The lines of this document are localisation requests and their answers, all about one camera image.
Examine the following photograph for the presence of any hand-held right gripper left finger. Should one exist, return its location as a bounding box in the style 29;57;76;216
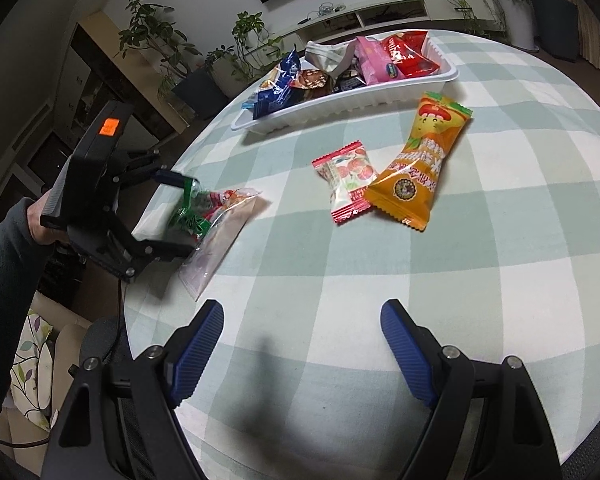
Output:
40;299;226;480

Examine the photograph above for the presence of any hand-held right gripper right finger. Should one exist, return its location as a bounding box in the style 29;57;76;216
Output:
380;299;563;480

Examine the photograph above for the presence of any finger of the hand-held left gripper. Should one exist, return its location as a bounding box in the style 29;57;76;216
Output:
122;237;201;282
122;150;199;196

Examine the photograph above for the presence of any green snack packet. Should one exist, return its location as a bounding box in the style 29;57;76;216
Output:
169;178;216;238

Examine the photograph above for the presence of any clear plastic snack packet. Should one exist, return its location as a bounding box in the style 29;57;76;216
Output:
177;186;272;302

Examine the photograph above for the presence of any dark blue printed snack packet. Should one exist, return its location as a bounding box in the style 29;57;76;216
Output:
272;49;302;92

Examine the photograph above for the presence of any brown snack packet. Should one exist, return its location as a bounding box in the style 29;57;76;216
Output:
294;69;331;102

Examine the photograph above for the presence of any silver snack packet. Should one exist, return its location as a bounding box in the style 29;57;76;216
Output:
305;40;357;81

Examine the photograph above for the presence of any white plastic tray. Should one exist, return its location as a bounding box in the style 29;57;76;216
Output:
230;30;459;135

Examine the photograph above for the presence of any small dark snack packet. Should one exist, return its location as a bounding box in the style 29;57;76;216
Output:
337;71;367;93

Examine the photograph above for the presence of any pink snack packet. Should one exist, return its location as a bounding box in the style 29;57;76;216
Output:
355;35;406;86

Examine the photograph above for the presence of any person's left forearm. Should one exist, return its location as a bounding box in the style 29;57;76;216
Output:
0;199;56;441

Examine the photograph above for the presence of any person's left hand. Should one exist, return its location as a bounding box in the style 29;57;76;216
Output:
26;195;71;247

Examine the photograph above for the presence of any tall plant in blue pot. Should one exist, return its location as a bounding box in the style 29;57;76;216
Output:
116;0;229;122

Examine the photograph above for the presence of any wooden cabinet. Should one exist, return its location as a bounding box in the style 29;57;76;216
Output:
10;22;191;221

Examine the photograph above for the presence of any green checked tablecloth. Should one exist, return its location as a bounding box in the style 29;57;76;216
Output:
122;27;600;480

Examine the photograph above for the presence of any plant in beige pot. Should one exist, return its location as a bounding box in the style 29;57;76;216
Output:
204;45;253;100

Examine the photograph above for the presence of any beige sofa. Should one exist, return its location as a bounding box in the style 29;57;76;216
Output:
0;290;93;453

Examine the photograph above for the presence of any floral print cushion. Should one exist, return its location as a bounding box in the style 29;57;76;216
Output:
9;310;56;431

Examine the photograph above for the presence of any red white candy packet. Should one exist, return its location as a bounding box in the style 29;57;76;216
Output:
312;142;378;225

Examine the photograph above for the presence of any orange snack packet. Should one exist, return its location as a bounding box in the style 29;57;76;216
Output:
365;91;473;232

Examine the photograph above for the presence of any red snack packet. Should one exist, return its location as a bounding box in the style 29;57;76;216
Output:
382;30;441;79

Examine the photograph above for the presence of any white television cabinet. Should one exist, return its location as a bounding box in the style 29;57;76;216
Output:
260;0;503;56

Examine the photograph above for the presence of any plant in white pot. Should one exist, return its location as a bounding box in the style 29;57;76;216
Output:
472;0;537;52

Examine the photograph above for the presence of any large-leaf plant in dark pot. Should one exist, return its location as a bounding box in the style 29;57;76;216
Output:
522;0;579;63

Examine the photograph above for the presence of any beige striped curtain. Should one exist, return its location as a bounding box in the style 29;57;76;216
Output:
577;2;600;73

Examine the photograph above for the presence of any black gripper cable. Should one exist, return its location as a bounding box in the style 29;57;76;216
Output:
111;280;127;361

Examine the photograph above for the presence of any bundle of cables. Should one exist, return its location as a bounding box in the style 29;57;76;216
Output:
299;2;346;25

